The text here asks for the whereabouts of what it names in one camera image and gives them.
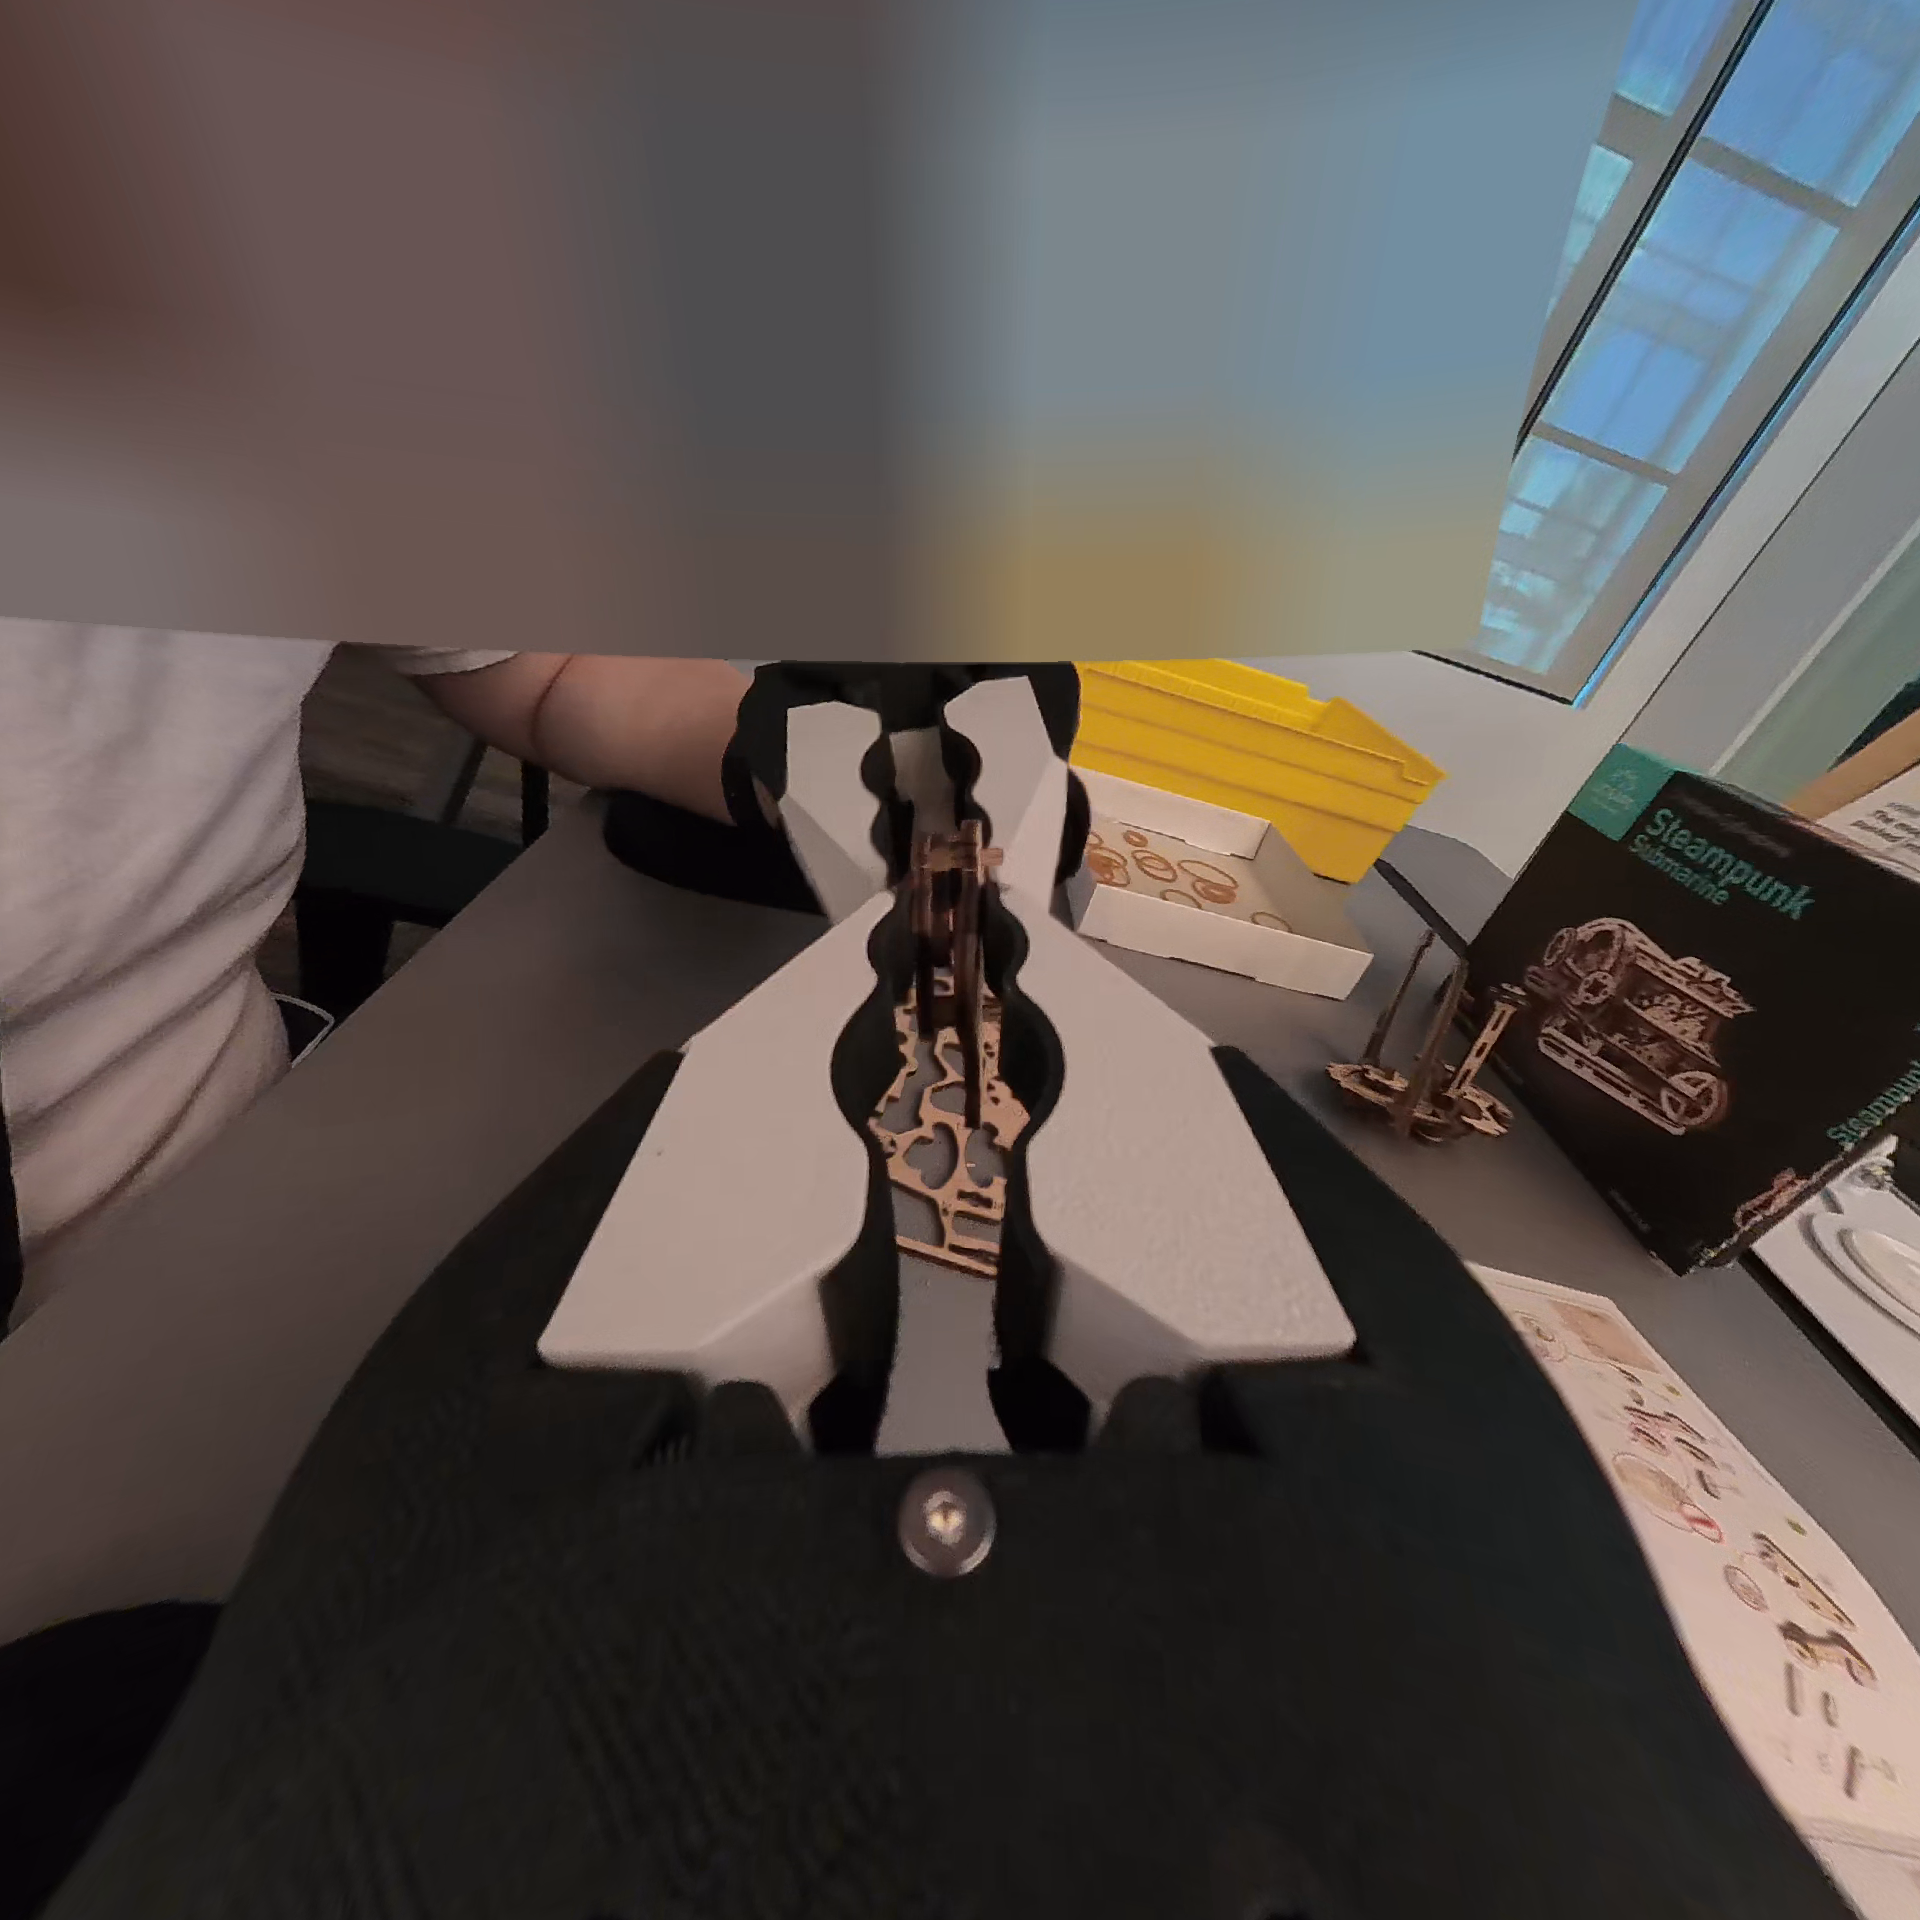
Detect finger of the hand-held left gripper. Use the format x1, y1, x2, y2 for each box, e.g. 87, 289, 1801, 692
942, 690, 1072, 923
774, 701, 916, 923

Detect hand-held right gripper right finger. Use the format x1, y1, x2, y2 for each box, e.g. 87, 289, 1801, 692
983, 907, 1360, 1453

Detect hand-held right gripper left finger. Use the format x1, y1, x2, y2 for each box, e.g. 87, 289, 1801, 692
537, 907, 921, 1457

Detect wooden model gear assembly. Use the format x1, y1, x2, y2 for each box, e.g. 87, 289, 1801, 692
902, 816, 1003, 1120

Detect person's left forearm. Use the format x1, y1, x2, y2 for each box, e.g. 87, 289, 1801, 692
417, 649, 753, 826

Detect laser-cut wooden parts sheet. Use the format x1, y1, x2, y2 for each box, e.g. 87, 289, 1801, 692
871, 989, 1039, 1285

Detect black model kit box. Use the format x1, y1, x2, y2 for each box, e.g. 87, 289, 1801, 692
1463, 744, 1920, 1279

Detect pile of wooden rings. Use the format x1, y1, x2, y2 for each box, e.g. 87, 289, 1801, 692
1083, 832, 1291, 933

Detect white cardboard tray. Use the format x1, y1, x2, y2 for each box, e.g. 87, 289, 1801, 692
1063, 772, 1375, 1003

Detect yellow plastic bin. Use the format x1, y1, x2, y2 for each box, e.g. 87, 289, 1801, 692
1072, 661, 1449, 887

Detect black office chair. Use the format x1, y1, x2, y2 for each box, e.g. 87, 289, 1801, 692
294, 661, 550, 1037

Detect illustrated instruction booklet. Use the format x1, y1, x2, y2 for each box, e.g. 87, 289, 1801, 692
1463, 1259, 1900, 1877

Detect person's white shirt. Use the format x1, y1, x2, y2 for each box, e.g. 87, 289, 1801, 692
0, 623, 519, 1338

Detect white stand base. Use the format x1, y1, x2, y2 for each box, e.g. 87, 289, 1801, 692
1746, 1154, 1920, 1426

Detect printed instruction poster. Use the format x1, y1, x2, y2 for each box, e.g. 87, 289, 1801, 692
1822, 780, 1920, 864

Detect instruction poster board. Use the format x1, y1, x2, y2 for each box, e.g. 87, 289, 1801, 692
1777, 720, 1920, 826

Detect window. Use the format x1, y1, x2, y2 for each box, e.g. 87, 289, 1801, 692
1476, 0, 1920, 706

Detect small wooden model frame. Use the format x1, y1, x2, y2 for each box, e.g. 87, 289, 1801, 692
1329, 922, 1519, 1151

